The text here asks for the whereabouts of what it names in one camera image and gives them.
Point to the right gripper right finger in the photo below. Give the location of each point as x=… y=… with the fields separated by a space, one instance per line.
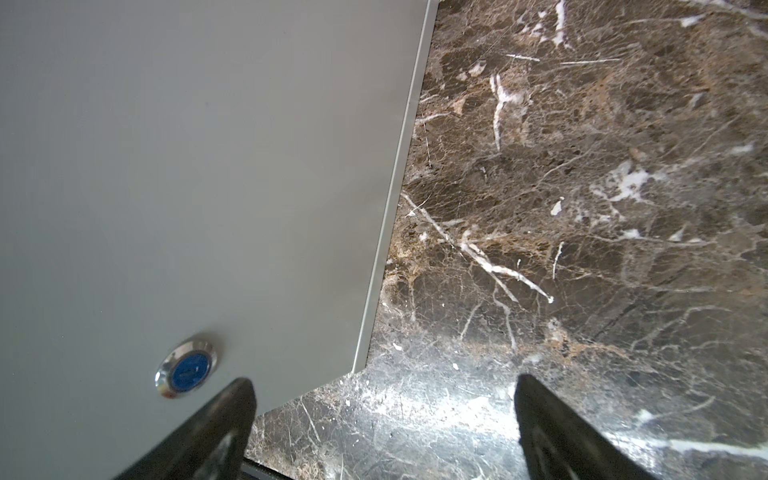
x=557 y=443

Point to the grey metal cabinet box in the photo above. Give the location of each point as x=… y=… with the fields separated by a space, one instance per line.
x=226 y=170

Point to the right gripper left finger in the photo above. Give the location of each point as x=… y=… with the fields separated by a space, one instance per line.
x=209 y=445

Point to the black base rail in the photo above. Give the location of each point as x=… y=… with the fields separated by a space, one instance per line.
x=250 y=470

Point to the blue cabinet lock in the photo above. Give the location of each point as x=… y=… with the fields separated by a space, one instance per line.
x=185 y=368

